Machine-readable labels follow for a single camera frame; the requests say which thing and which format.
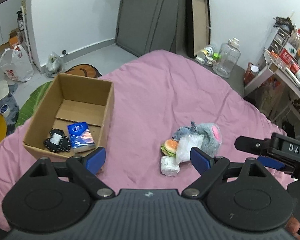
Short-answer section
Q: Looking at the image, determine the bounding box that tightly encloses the black lace patch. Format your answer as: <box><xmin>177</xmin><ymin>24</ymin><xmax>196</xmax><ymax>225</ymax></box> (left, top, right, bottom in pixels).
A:
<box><xmin>44</xmin><ymin>128</ymin><xmax>71</xmax><ymax>153</ymax></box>

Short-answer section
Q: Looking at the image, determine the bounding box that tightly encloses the white yellow jar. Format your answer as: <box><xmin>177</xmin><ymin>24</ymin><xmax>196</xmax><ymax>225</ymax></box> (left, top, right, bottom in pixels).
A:
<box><xmin>197</xmin><ymin>45</ymin><xmax>215</xmax><ymax>60</ymax></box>

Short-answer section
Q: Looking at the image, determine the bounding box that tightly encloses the white tissue wad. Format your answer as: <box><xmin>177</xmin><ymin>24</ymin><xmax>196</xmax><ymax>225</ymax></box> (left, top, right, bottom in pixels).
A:
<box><xmin>160</xmin><ymin>155</ymin><xmax>180</xmax><ymax>177</ymax></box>

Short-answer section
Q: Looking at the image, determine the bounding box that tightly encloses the small grey trash bag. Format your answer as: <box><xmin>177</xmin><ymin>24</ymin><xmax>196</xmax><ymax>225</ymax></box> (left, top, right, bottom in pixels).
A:
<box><xmin>45</xmin><ymin>51</ymin><xmax>65</xmax><ymax>77</ymax></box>

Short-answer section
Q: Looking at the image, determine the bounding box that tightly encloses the large clear water jug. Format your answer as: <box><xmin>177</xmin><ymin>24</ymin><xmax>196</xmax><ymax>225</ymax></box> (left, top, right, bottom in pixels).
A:
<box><xmin>212</xmin><ymin>37</ymin><xmax>241</xmax><ymax>79</ymax></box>

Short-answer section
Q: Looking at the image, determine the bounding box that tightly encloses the denim fabric piece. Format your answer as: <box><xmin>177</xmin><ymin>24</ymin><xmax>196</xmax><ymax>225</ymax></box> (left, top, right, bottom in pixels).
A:
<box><xmin>172</xmin><ymin>121</ymin><xmax>197</xmax><ymax>142</ymax></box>

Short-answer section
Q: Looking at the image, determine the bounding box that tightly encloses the orange cat rug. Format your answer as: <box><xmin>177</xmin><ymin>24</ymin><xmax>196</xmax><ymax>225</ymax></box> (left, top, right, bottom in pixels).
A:
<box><xmin>64</xmin><ymin>64</ymin><xmax>102</xmax><ymax>78</ymax></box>

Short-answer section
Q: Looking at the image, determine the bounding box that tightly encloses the black framed board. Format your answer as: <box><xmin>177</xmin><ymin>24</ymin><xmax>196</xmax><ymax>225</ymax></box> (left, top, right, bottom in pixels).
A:
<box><xmin>185</xmin><ymin>0</ymin><xmax>211</xmax><ymax>59</ymax></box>

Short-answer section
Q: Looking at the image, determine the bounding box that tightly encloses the grey pink plush paw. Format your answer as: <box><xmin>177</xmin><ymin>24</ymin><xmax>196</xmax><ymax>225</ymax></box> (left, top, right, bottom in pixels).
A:
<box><xmin>197</xmin><ymin>123</ymin><xmax>222</xmax><ymax>157</ymax></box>

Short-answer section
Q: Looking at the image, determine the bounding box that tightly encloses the plush hamburger toy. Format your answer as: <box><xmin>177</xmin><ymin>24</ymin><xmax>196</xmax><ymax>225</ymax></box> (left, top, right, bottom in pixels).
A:
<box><xmin>160</xmin><ymin>139</ymin><xmax>179</xmax><ymax>157</ymax></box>

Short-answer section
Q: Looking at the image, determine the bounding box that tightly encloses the right hand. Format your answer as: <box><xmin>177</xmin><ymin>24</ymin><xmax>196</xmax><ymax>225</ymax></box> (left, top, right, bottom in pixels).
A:
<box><xmin>285</xmin><ymin>217</ymin><xmax>300</xmax><ymax>240</ymax></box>

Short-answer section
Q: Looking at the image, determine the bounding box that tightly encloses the white desk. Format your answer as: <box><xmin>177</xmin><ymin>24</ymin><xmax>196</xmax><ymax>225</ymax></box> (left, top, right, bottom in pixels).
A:
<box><xmin>243</xmin><ymin>50</ymin><xmax>300</xmax><ymax>134</ymax></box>

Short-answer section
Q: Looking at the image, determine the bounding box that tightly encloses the pink bed sheet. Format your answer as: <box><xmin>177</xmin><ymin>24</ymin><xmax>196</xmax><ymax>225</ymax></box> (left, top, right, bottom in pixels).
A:
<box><xmin>0</xmin><ymin>50</ymin><xmax>283</xmax><ymax>231</ymax></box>

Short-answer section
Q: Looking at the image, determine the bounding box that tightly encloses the open cardboard box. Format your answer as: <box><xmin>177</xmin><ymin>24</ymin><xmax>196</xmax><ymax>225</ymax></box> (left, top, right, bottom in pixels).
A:
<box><xmin>23</xmin><ymin>74</ymin><xmax>114</xmax><ymax>159</ymax></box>

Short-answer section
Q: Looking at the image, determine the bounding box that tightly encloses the tape roll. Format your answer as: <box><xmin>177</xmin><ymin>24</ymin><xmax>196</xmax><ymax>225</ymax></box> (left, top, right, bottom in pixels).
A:
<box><xmin>0</xmin><ymin>104</ymin><xmax>10</xmax><ymax>118</ymax></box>

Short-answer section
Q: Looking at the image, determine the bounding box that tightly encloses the green leaf cartoon rug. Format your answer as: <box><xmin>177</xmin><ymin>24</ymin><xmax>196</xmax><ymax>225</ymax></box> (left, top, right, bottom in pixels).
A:
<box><xmin>15</xmin><ymin>81</ymin><xmax>52</xmax><ymax>128</ymax></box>

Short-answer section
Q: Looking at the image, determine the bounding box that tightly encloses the blue tissue pack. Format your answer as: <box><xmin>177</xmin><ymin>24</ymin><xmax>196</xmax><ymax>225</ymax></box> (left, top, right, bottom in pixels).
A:
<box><xmin>67</xmin><ymin>122</ymin><xmax>95</xmax><ymax>153</ymax></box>

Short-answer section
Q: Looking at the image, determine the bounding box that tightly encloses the white plastic shopping bag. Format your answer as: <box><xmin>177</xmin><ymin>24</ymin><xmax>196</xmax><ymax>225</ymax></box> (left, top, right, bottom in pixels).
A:
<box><xmin>0</xmin><ymin>45</ymin><xmax>34</xmax><ymax>82</ymax></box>

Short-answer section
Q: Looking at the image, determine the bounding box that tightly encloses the grey door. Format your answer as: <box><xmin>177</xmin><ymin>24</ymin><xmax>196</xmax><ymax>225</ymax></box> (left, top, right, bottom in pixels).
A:
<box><xmin>115</xmin><ymin>0</ymin><xmax>178</xmax><ymax>56</ymax></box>

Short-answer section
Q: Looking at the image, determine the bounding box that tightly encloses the clear plastic bag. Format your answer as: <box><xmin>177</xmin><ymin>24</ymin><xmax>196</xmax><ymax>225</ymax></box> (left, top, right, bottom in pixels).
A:
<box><xmin>176</xmin><ymin>134</ymin><xmax>204</xmax><ymax>164</ymax></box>

